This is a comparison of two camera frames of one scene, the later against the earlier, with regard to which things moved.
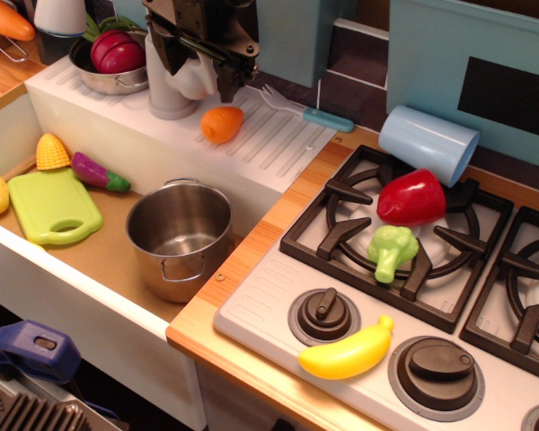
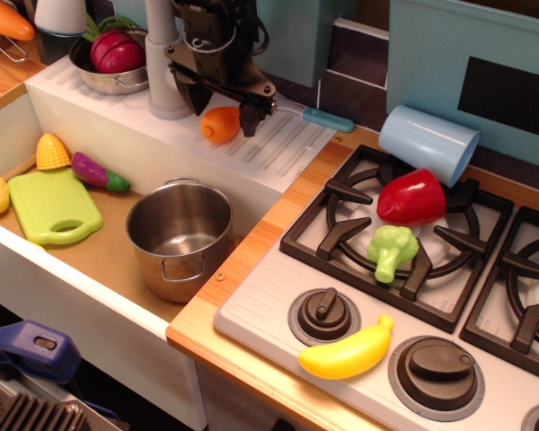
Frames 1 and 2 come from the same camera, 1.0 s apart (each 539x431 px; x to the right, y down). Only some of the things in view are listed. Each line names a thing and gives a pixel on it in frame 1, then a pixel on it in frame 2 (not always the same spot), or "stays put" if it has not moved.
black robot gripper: [225, 31] -> [220, 41]
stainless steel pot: [181, 234] stays put
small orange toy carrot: [220, 125] stays put
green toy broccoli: [390, 247] stays put
